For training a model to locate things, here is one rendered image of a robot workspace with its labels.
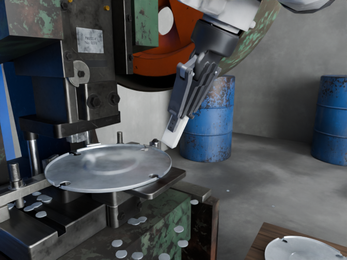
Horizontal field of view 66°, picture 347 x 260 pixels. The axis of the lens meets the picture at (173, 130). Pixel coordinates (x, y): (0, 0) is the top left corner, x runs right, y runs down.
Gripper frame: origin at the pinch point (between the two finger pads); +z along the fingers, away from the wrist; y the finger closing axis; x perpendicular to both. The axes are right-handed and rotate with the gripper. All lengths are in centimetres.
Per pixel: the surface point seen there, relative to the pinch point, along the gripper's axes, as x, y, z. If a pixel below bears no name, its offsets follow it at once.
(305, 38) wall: 36, 330, -31
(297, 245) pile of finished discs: -40, 54, 39
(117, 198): 4.4, -3.4, 20.9
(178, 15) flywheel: 31, 36, -16
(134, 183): 1.1, -5.0, 12.7
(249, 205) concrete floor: -19, 136, 88
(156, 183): -2.2, -2.3, 11.3
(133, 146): 15.6, 13.4, 19.2
